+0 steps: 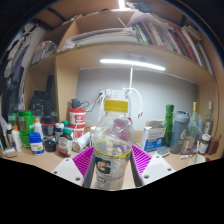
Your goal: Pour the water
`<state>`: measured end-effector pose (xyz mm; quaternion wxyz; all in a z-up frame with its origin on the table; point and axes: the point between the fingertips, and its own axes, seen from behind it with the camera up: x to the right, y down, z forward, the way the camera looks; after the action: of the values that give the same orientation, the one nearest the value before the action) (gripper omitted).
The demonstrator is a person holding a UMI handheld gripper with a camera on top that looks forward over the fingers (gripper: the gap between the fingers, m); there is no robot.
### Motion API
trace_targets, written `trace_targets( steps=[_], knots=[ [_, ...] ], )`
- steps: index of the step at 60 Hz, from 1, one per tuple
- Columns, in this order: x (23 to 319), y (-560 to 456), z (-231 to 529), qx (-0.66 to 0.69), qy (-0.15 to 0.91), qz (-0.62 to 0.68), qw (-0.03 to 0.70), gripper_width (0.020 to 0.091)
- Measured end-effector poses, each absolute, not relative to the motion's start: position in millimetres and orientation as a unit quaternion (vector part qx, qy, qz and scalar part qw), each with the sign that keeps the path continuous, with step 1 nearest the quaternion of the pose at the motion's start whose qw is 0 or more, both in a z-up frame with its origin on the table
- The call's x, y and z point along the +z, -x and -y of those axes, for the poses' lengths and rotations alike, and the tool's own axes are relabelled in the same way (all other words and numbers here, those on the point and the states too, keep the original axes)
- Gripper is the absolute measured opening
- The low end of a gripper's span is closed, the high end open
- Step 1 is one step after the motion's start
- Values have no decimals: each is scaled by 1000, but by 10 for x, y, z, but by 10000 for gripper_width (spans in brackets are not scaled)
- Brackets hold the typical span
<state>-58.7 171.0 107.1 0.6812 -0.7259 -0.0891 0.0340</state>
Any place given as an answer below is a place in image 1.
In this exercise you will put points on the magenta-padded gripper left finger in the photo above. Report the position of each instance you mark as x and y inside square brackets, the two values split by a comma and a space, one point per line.
[81, 163]

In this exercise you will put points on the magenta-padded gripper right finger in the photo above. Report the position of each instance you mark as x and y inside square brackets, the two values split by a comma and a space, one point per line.
[146, 163]

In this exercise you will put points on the clear yellow-capped drink bottle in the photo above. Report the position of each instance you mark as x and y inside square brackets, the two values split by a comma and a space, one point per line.
[111, 153]

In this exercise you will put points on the pale blue hairbrush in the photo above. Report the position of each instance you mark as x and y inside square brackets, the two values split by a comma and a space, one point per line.
[163, 151]

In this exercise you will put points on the white paper roll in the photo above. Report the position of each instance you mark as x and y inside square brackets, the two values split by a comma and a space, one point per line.
[81, 142]

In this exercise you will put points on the dark bottle with green cap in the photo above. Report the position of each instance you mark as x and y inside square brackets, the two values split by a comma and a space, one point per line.
[65, 144]

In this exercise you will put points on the white and blue carton box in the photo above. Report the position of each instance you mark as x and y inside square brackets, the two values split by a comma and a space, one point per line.
[153, 136]

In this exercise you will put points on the small black round jar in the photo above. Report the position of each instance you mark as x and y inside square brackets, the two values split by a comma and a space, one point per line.
[50, 145]

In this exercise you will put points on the magenta pouch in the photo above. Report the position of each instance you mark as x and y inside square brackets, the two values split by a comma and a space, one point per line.
[122, 130]

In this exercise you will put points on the red and white canister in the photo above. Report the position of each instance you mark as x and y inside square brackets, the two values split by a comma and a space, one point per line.
[77, 121]

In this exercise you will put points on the green glass bottle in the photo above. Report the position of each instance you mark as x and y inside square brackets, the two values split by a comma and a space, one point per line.
[168, 125]

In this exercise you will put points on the grey shaker bottle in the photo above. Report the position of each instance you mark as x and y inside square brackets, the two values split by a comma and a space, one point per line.
[179, 133]

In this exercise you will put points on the white jar with blue lid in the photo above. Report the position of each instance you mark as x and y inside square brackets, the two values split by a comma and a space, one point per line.
[36, 145]

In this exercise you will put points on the dark jar with red label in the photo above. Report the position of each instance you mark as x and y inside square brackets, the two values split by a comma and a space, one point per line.
[49, 126]

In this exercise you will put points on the brown jar with white lid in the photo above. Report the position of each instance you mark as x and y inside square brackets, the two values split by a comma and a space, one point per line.
[204, 145]

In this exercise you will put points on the slim bottle with green cap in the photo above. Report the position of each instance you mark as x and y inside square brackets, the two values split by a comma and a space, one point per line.
[199, 128]

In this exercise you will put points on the slim bottle with gold cap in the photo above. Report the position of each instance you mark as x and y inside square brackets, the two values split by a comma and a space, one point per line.
[194, 121]

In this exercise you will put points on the green plastic container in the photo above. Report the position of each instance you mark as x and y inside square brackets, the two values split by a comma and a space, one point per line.
[25, 128]

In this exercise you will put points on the brown mug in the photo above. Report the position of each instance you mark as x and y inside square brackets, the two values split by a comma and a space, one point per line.
[213, 146]

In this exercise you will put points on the white bottle orange cap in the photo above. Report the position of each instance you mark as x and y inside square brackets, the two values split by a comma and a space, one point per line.
[16, 140]

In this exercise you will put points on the silver tube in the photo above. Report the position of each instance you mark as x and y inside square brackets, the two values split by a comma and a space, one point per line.
[9, 152]

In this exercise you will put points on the clear glass bottle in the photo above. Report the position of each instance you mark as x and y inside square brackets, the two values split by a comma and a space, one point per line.
[208, 121]

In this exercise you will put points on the black desktop appliance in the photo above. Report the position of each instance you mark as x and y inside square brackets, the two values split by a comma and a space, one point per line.
[41, 98]

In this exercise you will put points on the white LED desk lamp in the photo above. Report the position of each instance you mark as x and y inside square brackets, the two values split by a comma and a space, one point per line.
[133, 63]

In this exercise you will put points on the wooden shelf unit with books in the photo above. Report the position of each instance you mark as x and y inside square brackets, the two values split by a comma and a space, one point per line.
[133, 51]

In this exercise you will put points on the hanging clothes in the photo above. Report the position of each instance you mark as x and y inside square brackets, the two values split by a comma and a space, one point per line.
[15, 63]

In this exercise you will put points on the ceiling tube light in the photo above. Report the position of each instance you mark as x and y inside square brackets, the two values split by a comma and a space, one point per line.
[121, 4]

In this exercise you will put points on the white wall power strip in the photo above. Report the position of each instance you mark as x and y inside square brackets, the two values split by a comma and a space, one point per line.
[113, 93]

